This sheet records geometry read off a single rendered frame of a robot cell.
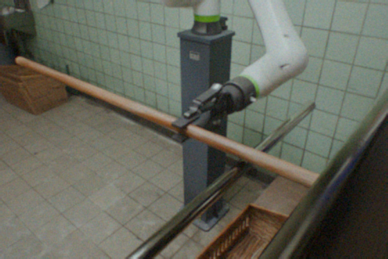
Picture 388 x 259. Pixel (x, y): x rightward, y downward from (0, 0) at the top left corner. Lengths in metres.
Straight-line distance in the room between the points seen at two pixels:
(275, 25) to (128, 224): 1.61
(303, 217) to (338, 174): 0.05
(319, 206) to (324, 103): 1.77
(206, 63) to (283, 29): 0.64
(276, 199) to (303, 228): 1.29
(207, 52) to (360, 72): 0.83
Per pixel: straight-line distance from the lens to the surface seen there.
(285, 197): 1.50
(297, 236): 0.19
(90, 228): 2.20
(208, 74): 1.50
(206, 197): 0.58
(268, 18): 0.95
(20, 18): 4.29
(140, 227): 2.13
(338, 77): 1.89
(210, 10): 1.49
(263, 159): 0.63
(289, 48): 0.89
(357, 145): 0.28
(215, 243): 1.10
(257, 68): 0.94
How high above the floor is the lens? 1.58
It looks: 30 degrees down
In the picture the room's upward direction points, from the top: straight up
